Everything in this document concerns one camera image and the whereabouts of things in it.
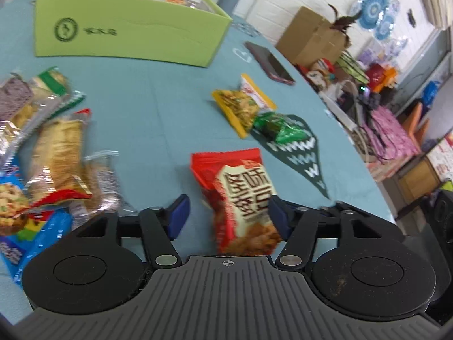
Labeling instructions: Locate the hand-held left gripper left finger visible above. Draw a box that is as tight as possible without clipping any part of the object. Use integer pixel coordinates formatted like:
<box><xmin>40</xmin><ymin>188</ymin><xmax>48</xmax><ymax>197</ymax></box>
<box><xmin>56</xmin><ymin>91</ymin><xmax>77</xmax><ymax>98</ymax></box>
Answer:
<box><xmin>62</xmin><ymin>194</ymin><xmax>191</xmax><ymax>269</ymax></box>

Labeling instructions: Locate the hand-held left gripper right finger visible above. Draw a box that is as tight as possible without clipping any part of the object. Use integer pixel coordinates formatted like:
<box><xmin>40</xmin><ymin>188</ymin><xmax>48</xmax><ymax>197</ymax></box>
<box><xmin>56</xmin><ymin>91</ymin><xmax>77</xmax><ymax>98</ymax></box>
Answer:
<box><xmin>268</xmin><ymin>197</ymin><xmax>406</xmax><ymax>270</ymax></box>

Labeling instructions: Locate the small green candy packet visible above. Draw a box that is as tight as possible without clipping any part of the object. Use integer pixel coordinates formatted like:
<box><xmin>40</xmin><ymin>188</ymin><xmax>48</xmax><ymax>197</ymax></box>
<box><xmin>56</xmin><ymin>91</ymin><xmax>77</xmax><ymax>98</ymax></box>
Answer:
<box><xmin>252</xmin><ymin>111</ymin><xmax>308</xmax><ymax>144</ymax></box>

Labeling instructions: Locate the green cardboard box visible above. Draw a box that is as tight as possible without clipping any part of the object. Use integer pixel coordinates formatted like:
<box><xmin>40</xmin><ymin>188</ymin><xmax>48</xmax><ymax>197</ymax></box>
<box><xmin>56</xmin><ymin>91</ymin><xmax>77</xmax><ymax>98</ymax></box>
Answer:
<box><xmin>33</xmin><ymin>0</ymin><xmax>233</xmax><ymax>68</ymax></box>

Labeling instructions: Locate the clear wafer packet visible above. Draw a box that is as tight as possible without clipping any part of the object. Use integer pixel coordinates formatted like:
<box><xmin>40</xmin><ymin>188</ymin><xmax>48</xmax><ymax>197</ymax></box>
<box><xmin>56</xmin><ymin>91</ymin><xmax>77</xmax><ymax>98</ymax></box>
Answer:
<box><xmin>69</xmin><ymin>150</ymin><xmax>123</xmax><ymax>216</ymax></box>

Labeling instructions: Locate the teal patterned tablecloth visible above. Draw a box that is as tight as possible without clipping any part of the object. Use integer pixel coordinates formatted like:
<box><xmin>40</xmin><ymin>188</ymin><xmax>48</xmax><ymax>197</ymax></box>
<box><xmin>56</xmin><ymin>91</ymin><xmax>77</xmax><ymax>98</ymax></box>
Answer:
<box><xmin>0</xmin><ymin>0</ymin><xmax>395</xmax><ymax>323</ymax></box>

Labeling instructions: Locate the yellow snack packet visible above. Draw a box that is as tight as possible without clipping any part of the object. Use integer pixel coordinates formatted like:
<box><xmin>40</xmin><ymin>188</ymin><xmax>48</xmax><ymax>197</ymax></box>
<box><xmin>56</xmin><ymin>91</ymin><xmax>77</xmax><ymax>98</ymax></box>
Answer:
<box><xmin>211</xmin><ymin>88</ymin><xmax>260</xmax><ymax>139</ymax></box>

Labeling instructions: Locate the white power strip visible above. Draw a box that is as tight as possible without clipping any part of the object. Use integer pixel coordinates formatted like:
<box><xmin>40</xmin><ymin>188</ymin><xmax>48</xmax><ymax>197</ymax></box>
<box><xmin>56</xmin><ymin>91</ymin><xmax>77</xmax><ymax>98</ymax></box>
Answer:
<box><xmin>326</xmin><ymin>88</ymin><xmax>358</xmax><ymax>131</ymax></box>

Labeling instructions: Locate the clear biscuit packet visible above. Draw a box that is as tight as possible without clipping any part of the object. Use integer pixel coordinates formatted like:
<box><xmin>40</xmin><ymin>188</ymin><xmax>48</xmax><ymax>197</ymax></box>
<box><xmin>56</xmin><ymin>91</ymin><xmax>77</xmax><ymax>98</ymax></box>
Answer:
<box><xmin>26</xmin><ymin>109</ymin><xmax>93</xmax><ymax>208</ymax></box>

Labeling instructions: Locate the blue snack packet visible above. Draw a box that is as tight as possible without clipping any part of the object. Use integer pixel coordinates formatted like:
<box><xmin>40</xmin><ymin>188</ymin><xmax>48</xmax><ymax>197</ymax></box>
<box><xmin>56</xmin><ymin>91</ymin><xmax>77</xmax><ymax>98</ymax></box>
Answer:
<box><xmin>0</xmin><ymin>209</ymin><xmax>73</xmax><ymax>284</ymax></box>

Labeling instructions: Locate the wooden cabinet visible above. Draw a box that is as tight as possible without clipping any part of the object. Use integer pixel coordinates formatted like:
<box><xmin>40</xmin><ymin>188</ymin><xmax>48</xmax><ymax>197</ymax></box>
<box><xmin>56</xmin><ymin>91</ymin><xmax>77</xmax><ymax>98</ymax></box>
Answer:
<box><xmin>396</xmin><ymin>156</ymin><xmax>443</xmax><ymax>202</ymax></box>

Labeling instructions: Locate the black charger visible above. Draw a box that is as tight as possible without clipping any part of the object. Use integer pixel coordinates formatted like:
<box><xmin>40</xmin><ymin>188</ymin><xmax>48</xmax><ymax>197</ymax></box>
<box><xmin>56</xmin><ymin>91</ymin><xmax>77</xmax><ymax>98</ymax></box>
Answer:
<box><xmin>354</xmin><ymin>85</ymin><xmax>379</xmax><ymax>107</ymax></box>

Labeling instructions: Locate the small doll figurine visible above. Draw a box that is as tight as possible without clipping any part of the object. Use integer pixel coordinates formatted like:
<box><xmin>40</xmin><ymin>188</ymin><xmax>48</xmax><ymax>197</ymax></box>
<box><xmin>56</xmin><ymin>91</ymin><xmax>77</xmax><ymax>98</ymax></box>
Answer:
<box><xmin>306</xmin><ymin>58</ymin><xmax>337</xmax><ymax>86</ymax></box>

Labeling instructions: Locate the dark smartphone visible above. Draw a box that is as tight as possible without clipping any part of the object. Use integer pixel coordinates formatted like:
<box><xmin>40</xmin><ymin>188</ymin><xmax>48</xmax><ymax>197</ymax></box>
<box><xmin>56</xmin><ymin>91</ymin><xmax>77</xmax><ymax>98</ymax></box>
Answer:
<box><xmin>245</xmin><ymin>41</ymin><xmax>296</xmax><ymax>86</ymax></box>

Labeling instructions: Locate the green black patterned bag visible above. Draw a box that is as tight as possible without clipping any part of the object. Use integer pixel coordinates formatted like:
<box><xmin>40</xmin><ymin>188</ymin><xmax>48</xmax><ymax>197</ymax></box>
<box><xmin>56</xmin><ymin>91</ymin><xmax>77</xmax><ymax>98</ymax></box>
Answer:
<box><xmin>336</xmin><ymin>51</ymin><xmax>369</xmax><ymax>82</ymax></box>

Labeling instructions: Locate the orange plastic chair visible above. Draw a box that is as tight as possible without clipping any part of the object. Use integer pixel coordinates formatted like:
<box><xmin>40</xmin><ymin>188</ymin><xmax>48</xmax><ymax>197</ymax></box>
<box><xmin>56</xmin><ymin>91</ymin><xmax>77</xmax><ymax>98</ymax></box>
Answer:
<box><xmin>401</xmin><ymin>101</ymin><xmax>430</xmax><ymax>142</ymax></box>

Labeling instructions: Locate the red pot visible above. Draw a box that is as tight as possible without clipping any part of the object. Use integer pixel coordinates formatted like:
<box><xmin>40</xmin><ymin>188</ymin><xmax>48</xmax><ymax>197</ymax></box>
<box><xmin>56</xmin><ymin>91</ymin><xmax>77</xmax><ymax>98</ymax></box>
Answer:
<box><xmin>366</xmin><ymin>63</ymin><xmax>386</xmax><ymax>82</ymax></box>

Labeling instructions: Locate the orange bag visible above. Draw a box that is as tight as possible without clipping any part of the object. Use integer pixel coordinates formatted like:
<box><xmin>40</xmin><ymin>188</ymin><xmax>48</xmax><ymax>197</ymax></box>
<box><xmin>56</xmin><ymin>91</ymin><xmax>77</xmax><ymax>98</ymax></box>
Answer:
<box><xmin>380</xmin><ymin>67</ymin><xmax>399</xmax><ymax>91</ymax></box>

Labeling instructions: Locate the brown cardboard box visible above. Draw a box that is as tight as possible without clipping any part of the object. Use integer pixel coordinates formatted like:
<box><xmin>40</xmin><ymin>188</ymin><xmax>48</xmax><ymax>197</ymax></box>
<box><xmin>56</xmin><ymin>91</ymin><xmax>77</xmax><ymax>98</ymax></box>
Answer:
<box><xmin>276</xmin><ymin>6</ymin><xmax>352</xmax><ymax>69</ymax></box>

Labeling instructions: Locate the silver foil snack packet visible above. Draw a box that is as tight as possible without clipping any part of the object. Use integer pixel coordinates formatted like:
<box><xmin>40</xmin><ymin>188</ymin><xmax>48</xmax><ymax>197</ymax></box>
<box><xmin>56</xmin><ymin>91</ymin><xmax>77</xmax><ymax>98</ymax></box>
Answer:
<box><xmin>0</xmin><ymin>120</ymin><xmax>22</xmax><ymax>171</ymax></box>

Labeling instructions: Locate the blue plastic bag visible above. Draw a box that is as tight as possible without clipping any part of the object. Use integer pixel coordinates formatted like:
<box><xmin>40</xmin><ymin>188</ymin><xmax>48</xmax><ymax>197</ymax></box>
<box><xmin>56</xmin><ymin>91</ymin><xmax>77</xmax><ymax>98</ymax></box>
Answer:
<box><xmin>421</xmin><ymin>81</ymin><xmax>441</xmax><ymax>107</ymax></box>

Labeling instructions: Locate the dark dried plant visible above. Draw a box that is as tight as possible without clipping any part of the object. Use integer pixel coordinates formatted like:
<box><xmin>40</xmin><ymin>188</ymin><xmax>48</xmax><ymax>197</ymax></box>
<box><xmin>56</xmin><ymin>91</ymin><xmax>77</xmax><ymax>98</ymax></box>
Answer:
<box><xmin>327</xmin><ymin>3</ymin><xmax>363</xmax><ymax>43</ymax></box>

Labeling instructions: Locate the small blue wall plate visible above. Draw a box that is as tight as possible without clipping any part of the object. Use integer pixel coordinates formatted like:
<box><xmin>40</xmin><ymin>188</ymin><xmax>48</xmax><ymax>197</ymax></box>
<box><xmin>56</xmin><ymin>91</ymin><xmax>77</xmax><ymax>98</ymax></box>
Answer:
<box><xmin>375</xmin><ymin>14</ymin><xmax>395</xmax><ymax>41</ymax></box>

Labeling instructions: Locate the large blue wall plate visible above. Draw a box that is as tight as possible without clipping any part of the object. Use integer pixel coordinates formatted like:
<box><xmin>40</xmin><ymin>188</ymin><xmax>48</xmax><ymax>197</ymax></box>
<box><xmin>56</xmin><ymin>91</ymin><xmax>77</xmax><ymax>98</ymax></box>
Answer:
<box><xmin>358</xmin><ymin>0</ymin><xmax>392</xmax><ymax>29</ymax></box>

